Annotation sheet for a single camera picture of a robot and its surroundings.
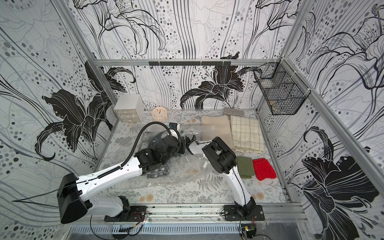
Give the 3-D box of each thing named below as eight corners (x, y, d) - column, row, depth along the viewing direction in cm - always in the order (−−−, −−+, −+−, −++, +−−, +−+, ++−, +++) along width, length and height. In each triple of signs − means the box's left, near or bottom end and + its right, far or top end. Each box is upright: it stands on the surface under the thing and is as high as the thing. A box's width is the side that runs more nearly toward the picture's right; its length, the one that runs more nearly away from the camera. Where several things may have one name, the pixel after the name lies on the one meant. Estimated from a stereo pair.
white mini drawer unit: (119, 122, 114) (110, 110, 103) (125, 107, 125) (119, 94, 114) (141, 122, 114) (135, 110, 103) (146, 107, 125) (141, 94, 114)
